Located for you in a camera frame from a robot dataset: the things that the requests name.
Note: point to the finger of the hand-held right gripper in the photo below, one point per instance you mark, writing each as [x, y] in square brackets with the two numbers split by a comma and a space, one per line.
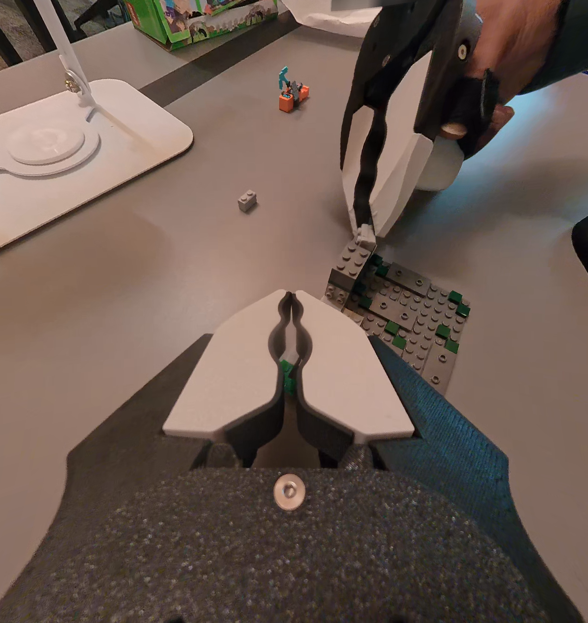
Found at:
[353, 146]
[401, 165]

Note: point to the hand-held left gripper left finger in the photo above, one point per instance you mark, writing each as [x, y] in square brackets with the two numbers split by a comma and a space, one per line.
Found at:
[225, 379]

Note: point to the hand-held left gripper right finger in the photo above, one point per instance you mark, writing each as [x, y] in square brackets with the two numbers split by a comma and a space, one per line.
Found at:
[357, 379]

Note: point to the small grey brick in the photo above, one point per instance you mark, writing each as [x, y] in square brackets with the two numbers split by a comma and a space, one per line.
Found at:
[367, 234]
[246, 200]

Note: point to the grey brick baseplate model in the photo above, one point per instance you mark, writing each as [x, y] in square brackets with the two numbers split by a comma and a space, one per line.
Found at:
[410, 311]

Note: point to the person's right forearm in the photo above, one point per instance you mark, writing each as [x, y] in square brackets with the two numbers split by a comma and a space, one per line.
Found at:
[576, 44]

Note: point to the person's right hand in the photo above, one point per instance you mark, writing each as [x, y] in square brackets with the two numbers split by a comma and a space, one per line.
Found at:
[518, 34]

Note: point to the orange toy brick figure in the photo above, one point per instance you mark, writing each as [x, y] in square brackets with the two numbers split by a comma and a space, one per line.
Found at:
[286, 102]

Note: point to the white printed paper bag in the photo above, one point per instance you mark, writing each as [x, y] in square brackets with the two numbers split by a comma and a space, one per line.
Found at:
[323, 17]

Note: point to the green toy set box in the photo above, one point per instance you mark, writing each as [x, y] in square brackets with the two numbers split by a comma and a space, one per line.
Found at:
[177, 29]

